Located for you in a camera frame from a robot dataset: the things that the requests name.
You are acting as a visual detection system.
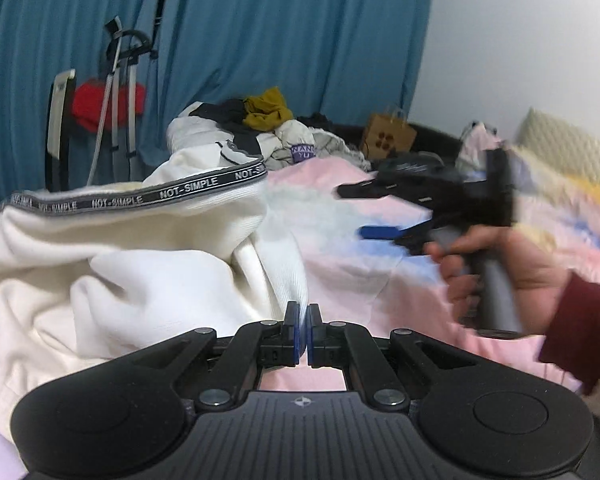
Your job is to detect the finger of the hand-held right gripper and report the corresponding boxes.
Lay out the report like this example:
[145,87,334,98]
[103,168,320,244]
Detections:
[357,224,433,252]
[336,178,433,208]

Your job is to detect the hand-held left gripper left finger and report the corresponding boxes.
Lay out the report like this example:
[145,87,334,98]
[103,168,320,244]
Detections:
[130,301,302,408]

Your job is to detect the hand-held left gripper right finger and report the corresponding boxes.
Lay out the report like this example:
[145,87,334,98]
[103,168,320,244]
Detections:
[305,303,481,408]

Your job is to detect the white pants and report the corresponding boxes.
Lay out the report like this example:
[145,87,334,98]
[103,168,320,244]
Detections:
[0,156,312,443]

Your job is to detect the person's right forearm maroon sleeve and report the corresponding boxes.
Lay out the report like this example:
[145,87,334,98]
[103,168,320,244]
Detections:
[538,270,600,396]

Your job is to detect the person's right hand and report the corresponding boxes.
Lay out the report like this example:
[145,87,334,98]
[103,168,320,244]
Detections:
[424,224,575,333]

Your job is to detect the pastel tie-dye blanket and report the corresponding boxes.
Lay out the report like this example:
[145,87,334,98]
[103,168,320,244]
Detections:
[257,122,600,396]

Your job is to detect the brown paper bag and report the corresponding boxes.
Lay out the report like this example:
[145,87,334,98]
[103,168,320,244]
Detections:
[362,105,419,162]

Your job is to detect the black armchair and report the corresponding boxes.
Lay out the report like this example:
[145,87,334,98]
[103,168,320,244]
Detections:
[330,121,465,162]

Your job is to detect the grey jacket with purple label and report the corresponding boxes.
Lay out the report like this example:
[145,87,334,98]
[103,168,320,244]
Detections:
[256,118,372,172]

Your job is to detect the black cloth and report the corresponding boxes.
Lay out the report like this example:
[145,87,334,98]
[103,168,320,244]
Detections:
[296,113,337,129]

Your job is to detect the cream quilted pillow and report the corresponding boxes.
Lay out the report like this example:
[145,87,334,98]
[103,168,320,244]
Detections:
[516,107,600,195]

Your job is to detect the mustard yellow cloth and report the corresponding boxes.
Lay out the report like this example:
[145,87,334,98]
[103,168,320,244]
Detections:
[243,86,295,132]

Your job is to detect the dark grey cloth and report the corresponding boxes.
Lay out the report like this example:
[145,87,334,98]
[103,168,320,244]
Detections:
[195,98,255,128]

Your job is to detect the white puffer jacket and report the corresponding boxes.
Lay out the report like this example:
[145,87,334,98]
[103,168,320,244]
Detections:
[165,101,267,172]

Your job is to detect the blue curtain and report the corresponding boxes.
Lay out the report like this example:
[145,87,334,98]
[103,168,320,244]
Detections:
[0,0,170,207]
[139,0,437,161]

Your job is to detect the garment steamer stand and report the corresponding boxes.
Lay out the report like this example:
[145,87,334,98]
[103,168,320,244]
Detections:
[86,16,161,187]

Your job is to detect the red cloth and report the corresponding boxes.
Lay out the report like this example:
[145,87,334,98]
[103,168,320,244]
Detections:
[72,79,146,132]

